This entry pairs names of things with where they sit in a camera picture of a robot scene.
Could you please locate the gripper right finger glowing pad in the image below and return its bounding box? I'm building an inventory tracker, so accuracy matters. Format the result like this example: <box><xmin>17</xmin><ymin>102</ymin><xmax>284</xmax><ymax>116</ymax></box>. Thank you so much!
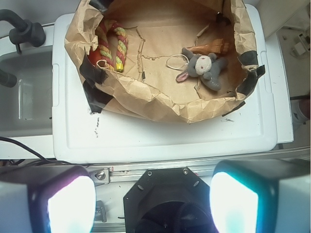
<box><xmin>209</xmin><ymin>159</ymin><xmax>311</xmax><ymax>233</ymax></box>

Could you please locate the gray plastic sink basin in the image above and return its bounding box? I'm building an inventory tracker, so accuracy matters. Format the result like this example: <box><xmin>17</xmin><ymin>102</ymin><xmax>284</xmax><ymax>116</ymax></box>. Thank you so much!
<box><xmin>0</xmin><ymin>46</ymin><xmax>52</xmax><ymax>137</ymax></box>

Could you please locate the orange waffle cone toy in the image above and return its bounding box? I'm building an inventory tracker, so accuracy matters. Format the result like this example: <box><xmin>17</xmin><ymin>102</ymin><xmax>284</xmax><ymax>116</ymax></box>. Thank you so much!
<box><xmin>187</xmin><ymin>39</ymin><xmax>231</xmax><ymax>55</ymax></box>

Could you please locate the black cable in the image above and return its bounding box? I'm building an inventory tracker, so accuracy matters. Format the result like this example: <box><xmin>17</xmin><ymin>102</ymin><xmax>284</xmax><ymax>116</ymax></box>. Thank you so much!
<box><xmin>0</xmin><ymin>136</ymin><xmax>86</xmax><ymax>168</ymax></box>

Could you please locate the brown paper bag tray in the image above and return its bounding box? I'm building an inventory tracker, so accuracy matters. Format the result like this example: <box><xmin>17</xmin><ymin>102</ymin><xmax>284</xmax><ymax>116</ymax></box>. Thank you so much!
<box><xmin>65</xmin><ymin>0</ymin><xmax>265</xmax><ymax>123</ymax></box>

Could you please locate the colorful braided rope toy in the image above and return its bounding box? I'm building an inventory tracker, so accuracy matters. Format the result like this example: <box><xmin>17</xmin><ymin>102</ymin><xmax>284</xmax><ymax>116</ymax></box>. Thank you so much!
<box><xmin>95</xmin><ymin>19</ymin><xmax>128</xmax><ymax>72</ymax></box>

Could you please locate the gray plush donkey toy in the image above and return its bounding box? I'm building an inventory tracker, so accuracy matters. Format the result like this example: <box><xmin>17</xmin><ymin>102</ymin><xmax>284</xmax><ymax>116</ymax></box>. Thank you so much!
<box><xmin>176</xmin><ymin>48</ymin><xmax>228</xmax><ymax>91</ymax></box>

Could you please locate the white plastic bin lid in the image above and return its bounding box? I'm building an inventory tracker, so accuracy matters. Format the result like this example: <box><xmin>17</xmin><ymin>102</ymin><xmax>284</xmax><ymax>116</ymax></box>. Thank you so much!
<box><xmin>52</xmin><ymin>14</ymin><xmax>277</xmax><ymax>164</ymax></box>

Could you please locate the black octagonal mount plate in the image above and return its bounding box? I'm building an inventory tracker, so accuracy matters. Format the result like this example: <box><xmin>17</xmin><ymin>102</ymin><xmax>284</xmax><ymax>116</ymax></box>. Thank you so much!
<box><xmin>123</xmin><ymin>167</ymin><xmax>217</xmax><ymax>233</ymax></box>

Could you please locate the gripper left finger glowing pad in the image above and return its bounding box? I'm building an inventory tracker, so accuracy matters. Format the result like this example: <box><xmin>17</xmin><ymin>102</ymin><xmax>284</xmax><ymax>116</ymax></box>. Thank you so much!
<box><xmin>0</xmin><ymin>165</ymin><xmax>96</xmax><ymax>233</ymax></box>

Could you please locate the aluminum frame rail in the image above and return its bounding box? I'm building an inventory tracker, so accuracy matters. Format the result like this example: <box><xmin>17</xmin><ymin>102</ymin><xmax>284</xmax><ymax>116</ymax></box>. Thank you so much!
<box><xmin>87</xmin><ymin>159</ymin><xmax>219</xmax><ymax>185</ymax></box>

